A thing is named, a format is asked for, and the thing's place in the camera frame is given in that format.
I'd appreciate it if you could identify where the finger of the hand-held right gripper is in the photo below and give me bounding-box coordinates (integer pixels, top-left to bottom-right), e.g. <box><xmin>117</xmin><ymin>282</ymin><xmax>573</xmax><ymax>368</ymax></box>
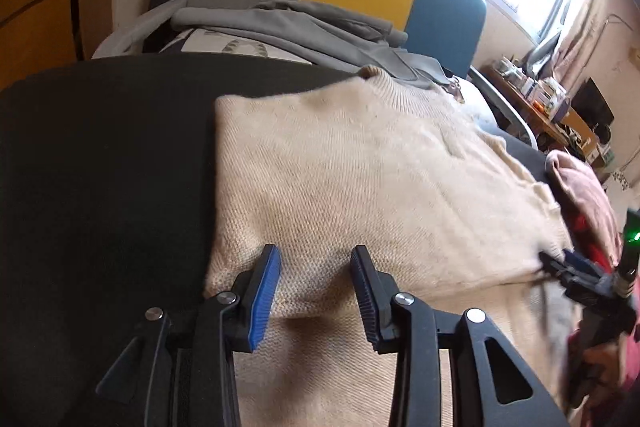
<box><xmin>562</xmin><ymin>248</ymin><xmax>607</xmax><ymax>282</ymax></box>
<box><xmin>539</xmin><ymin>251</ymin><xmax>583</xmax><ymax>295</ymax></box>

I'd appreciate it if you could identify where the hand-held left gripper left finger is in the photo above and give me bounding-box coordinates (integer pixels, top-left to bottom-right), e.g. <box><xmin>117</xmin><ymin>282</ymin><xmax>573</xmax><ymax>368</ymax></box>
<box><xmin>95</xmin><ymin>243</ymin><xmax>282</xmax><ymax>427</ymax></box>

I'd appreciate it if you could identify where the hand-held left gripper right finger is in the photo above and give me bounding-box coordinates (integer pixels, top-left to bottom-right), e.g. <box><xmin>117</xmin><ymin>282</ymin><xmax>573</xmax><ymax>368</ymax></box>
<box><xmin>350</xmin><ymin>245</ymin><xmax>571</xmax><ymax>427</ymax></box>

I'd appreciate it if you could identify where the cream knit sweater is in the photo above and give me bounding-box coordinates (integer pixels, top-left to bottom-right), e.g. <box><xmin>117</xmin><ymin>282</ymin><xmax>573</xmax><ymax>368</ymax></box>
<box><xmin>202</xmin><ymin>64</ymin><xmax>576</xmax><ymax>427</ymax></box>

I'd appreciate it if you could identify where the dusty pink garment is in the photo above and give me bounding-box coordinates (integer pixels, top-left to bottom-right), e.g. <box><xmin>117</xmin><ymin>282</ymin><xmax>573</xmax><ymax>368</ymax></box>
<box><xmin>545</xmin><ymin>149</ymin><xmax>640</xmax><ymax>268</ymax></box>

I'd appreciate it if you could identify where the wooden desk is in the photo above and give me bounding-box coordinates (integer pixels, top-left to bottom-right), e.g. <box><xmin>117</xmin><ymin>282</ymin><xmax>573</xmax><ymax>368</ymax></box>
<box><xmin>480</xmin><ymin>62</ymin><xmax>616</xmax><ymax>168</ymax></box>

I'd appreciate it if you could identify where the black monitor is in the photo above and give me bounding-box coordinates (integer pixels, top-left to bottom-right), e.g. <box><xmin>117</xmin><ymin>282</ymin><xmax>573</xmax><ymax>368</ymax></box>
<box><xmin>570</xmin><ymin>77</ymin><xmax>616</xmax><ymax>128</ymax></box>

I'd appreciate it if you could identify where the pile of desk clutter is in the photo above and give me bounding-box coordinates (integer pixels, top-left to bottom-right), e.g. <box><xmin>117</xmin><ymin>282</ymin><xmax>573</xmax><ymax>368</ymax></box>
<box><xmin>492</xmin><ymin>57</ymin><xmax>571</xmax><ymax>115</ymax></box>

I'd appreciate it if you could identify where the pinkish side curtain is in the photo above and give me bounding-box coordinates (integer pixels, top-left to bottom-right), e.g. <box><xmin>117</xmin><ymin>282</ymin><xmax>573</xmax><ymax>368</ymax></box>
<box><xmin>545</xmin><ymin>0</ymin><xmax>621</xmax><ymax>82</ymax></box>

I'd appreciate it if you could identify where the printed white bedsheet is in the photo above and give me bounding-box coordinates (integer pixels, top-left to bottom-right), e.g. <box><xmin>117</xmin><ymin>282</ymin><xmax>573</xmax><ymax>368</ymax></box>
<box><xmin>160</xmin><ymin>29</ymin><xmax>316</xmax><ymax>65</ymax></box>

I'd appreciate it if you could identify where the grey hoodie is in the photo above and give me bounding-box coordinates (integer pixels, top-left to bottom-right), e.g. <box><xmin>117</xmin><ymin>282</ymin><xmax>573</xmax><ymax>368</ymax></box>
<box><xmin>92</xmin><ymin>0</ymin><xmax>453</xmax><ymax>90</ymax></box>

